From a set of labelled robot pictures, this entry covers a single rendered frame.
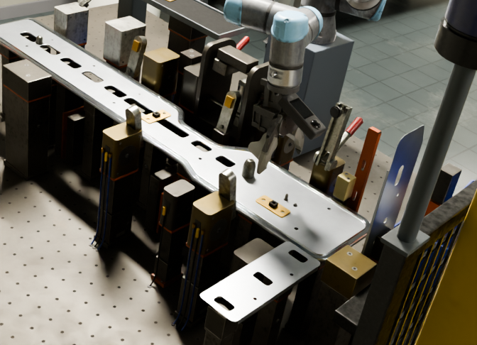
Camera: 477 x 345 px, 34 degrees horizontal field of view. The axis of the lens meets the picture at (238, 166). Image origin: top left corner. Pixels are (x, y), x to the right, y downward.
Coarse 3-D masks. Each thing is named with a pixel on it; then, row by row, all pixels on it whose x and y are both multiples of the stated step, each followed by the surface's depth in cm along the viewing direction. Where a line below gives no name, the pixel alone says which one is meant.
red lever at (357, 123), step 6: (354, 120) 197; (360, 120) 196; (354, 126) 196; (348, 132) 195; (354, 132) 196; (342, 138) 195; (348, 138) 196; (342, 144) 195; (324, 156) 193; (324, 162) 193
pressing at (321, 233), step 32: (0, 32) 239; (32, 32) 243; (64, 64) 228; (96, 64) 231; (96, 96) 215; (128, 96) 218; (160, 96) 220; (160, 128) 206; (192, 128) 208; (192, 160) 195; (256, 160) 200; (256, 192) 188; (288, 192) 190; (320, 192) 192; (288, 224) 179; (320, 224) 181; (352, 224) 183; (320, 256) 171
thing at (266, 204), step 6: (258, 198) 185; (264, 198) 186; (264, 204) 184; (270, 204) 183; (276, 204) 183; (270, 210) 182; (276, 210) 182; (282, 210) 183; (288, 210) 183; (282, 216) 181
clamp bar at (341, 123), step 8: (336, 104) 187; (344, 104) 187; (336, 112) 184; (344, 112) 186; (336, 120) 189; (344, 120) 187; (328, 128) 190; (336, 128) 189; (344, 128) 189; (328, 136) 191; (336, 136) 189; (328, 144) 192; (336, 144) 190; (320, 152) 193; (336, 152) 192; (320, 160) 194; (328, 160) 192
